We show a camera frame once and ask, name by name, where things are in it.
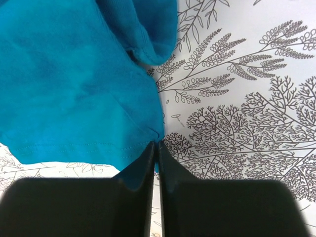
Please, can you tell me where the floral patterned table mat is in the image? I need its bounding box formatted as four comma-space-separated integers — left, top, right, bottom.
0, 0, 316, 237

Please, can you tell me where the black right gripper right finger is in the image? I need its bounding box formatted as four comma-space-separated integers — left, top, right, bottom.
157, 142, 309, 237

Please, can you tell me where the teal t shirt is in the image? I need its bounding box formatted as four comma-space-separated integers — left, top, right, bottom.
0, 0, 177, 170

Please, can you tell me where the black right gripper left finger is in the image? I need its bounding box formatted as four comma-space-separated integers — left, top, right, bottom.
0, 143, 155, 237

